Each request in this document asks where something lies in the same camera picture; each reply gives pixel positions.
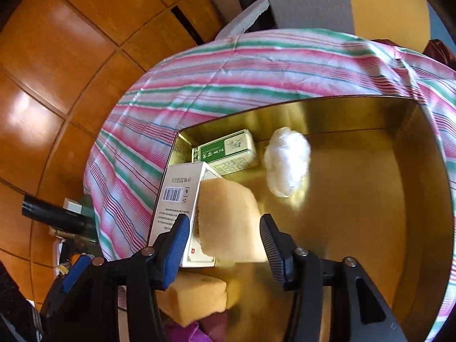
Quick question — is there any yellow sponge block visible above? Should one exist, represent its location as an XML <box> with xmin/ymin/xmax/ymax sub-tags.
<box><xmin>197</xmin><ymin>178</ymin><xmax>267</xmax><ymax>262</ymax></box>
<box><xmin>155</xmin><ymin>272</ymin><xmax>227</xmax><ymax>327</ymax></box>

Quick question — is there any purple snack packet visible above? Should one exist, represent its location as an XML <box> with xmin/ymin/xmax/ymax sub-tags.
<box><xmin>163</xmin><ymin>311</ymin><xmax>228</xmax><ymax>342</ymax></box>

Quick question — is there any white plastic bag ball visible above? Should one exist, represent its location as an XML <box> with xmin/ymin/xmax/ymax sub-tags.
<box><xmin>264</xmin><ymin>127</ymin><xmax>311</xmax><ymax>198</ymax></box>

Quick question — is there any green and white small box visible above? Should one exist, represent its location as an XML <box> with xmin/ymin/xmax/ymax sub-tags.
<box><xmin>191</xmin><ymin>129</ymin><xmax>259</xmax><ymax>175</ymax></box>

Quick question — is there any white tall carton box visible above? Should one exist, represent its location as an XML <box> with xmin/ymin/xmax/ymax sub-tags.
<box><xmin>148</xmin><ymin>162</ymin><xmax>220</xmax><ymax>268</ymax></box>

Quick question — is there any pink green striped tablecloth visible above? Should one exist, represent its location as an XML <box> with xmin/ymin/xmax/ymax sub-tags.
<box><xmin>84</xmin><ymin>29</ymin><xmax>455</xmax><ymax>341</ymax></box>

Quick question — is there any orange wooden wardrobe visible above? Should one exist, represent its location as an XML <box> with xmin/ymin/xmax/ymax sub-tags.
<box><xmin>1</xmin><ymin>0</ymin><xmax>225</xmax><ymax>306</ymax></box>

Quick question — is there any dark red cloth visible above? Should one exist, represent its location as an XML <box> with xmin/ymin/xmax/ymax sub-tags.
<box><xmin>371</xmin><ymin>39</ymin><xmax>455</xmax><ymax>70</ymax></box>

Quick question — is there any grey yellow blue chair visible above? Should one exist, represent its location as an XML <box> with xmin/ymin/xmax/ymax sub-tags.
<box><xmin>267</xmin><ymin>0</ymin><xmax>455</xmax><ymax>52</ymax></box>

